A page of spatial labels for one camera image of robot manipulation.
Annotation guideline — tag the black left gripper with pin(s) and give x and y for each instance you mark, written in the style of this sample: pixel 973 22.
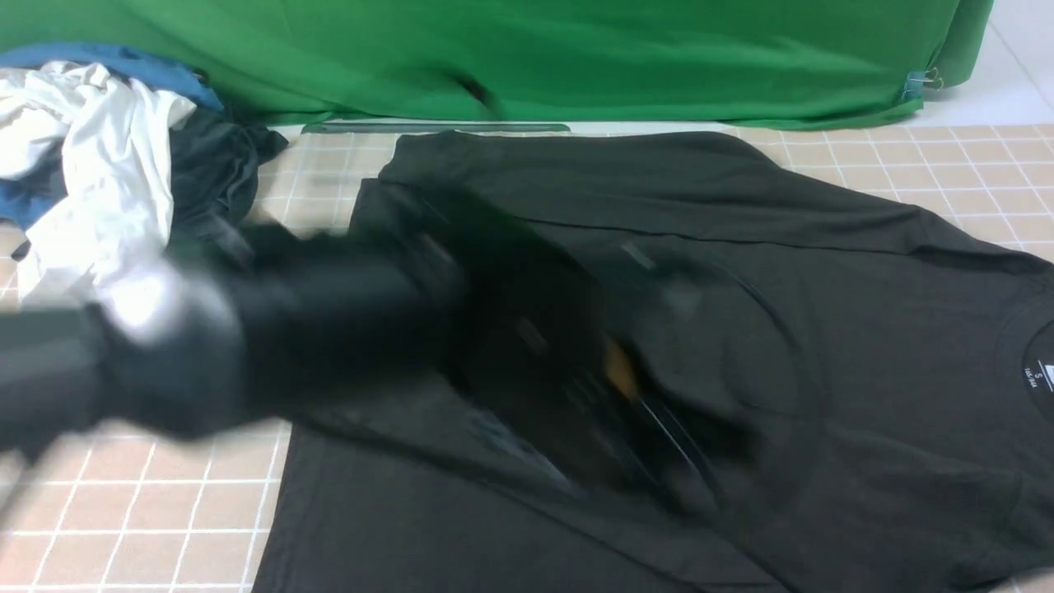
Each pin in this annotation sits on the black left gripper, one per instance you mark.
pixel 546 351

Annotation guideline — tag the dark gray long-sleeve shirt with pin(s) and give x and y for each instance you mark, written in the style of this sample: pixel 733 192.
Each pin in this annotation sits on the dark gray long-sleeve shirt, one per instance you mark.
pixel 867 382

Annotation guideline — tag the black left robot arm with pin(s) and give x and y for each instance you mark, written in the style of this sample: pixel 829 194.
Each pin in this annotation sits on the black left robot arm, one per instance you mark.
pixel 197 343

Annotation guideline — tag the white crumpled shirt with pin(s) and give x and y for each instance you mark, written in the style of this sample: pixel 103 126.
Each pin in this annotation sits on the white crumpled shirt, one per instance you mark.
pixel 113 141

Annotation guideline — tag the green backdrop cloth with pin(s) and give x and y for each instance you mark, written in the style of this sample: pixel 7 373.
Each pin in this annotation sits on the green backdrop cloth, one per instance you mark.
pixel 788 65

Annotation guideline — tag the dark teal crumpled garment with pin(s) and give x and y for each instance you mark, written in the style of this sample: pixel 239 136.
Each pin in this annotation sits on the dark teal crumpled garment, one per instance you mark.
pixel 215 161

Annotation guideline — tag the beige checkered table mat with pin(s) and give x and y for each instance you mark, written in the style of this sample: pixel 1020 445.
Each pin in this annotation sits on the beige checkered table mat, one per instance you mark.
pixel 123 512

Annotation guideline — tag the blue binder clip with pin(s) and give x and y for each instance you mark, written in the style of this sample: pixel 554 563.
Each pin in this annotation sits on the blue binder clip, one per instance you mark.
pixel 918 83

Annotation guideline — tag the blue crumpled garment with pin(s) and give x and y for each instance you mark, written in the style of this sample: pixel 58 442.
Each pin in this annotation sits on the blue crumpled garment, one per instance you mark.
pixel 22 206

